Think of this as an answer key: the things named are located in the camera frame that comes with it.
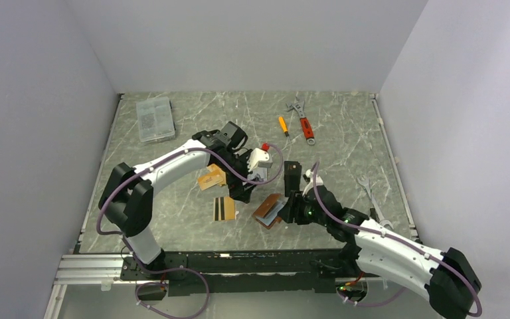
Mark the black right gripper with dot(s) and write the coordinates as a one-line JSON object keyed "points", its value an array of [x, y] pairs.
{"points": [[292, 209]]}

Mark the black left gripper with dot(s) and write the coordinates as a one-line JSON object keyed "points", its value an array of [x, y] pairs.
{"points": [[238, 190]]}

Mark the brown leather card holder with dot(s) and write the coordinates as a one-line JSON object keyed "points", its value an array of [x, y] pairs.
{"points": [[267, 213]]}

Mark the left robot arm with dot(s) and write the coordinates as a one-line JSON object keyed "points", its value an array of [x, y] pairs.
{"points": [[127, 199]]}

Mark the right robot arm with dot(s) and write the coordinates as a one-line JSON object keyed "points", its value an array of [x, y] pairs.
{"points": [[444, 278]]}

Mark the gold card with stripes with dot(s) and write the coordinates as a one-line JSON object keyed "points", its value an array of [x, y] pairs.
{"points": [[224, 209]]}

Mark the gold card stack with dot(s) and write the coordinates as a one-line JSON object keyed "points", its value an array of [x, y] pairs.
{"points": [[215, 176]]}

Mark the black card wallet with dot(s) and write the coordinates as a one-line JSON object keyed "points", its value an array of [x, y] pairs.
{"points": [[292, 177]]}

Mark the silver combination wrench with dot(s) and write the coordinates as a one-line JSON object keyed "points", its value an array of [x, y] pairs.
{"points": [[381, 219]]}

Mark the red adjustable wrench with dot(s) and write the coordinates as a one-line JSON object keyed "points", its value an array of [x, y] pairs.
{"points": [[299, 105]]}

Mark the clear plastic parts box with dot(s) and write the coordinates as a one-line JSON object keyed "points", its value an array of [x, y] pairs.
{"points": [[155, 119]]}

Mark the black aluminium base frame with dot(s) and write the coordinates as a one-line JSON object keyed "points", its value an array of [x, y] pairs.
{"points": [[319, 270]]}

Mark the orange handle screwdriver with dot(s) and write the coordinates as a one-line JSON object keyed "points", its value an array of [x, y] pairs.
{"points": [[284, 127]]}

